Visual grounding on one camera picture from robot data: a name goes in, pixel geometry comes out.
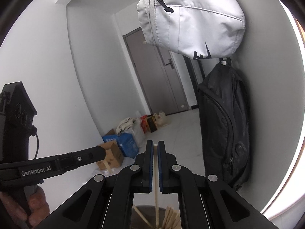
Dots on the brown cardboard box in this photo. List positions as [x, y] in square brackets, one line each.
[114, 156]

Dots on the blue cardboard box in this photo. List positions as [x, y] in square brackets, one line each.
[125, 142]

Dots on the person's left hand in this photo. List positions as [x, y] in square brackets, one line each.
[37, 204]

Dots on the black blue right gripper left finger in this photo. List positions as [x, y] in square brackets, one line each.
[105, 202]

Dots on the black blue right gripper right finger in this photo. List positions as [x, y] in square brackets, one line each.
[205, 202]

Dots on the black hanging backpack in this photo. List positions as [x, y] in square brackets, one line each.
[224, 119]

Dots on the red and yellow bags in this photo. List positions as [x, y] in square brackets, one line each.
[151, 123]

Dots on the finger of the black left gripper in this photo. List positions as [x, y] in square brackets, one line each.
[74, 160]

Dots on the grey door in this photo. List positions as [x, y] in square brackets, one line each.
[158, 75]

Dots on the white hanging bag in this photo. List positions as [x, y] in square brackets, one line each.
[197, 29]

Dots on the white utensil holder with compartments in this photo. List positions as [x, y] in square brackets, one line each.
[149, 213]

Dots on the wooden chopstick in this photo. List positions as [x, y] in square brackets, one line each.
[156, 183]

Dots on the chopsticks bundle in holder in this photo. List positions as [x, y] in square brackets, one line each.
[171, 219]

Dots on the white cloth bundle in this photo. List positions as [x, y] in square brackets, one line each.
[125, 124]

